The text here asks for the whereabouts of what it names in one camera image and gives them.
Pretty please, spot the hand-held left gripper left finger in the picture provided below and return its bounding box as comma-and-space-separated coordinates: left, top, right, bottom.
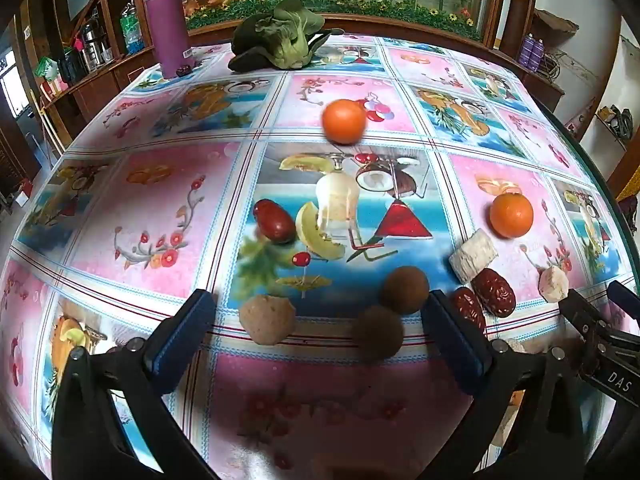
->
50, 287, 221, 480

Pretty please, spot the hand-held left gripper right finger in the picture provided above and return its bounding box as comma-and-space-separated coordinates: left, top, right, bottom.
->
420, 289, 586, 480

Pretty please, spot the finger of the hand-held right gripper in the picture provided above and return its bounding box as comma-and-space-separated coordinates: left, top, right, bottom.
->
559, 289, 608, 338
607, 281, 640, 318

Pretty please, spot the beige pastry chunk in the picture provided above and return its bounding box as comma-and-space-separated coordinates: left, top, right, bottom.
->
537, 266, 571, 304

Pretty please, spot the red jujube date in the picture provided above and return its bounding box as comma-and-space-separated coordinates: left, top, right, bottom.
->
450, 287, 487, 333
472, 268, 517, 318
252, 199, 297, 245

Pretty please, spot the brown longan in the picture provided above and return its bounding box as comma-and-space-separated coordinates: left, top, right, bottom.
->
351, 306, 404, 361
381, 266, 430, 316

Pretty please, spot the tan pastry chunk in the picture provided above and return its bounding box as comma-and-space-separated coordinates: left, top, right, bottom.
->
238, 295, 297, 346

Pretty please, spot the white ribbed pastry chunk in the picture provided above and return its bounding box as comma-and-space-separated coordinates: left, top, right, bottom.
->
448, 228, 499, 284

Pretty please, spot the orange mandarin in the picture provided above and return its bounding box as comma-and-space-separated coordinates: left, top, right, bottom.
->
489, 192, 534, 238
321, 98, 367, 144

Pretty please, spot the fruit print tablecloth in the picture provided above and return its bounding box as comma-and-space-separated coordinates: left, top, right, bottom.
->
0, 32, 633, 480

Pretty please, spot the wooden sideboard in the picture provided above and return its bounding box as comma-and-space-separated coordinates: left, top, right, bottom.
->
40, 45, 161, 126

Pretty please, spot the green bag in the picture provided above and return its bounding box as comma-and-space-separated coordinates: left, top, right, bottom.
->
37, 57, 63, 86

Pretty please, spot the steel pump thermos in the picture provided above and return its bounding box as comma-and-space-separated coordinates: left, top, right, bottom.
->
80, 22, 113, 68

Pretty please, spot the green plastic bottle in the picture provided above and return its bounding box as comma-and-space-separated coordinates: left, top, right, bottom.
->
120, 4, 146, 56

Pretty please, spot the purple insulated bottle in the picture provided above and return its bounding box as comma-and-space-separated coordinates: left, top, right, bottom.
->
137, 0, 196, 80

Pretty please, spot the green bok choy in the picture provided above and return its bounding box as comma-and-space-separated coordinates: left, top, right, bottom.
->
228, 0, 346, 72

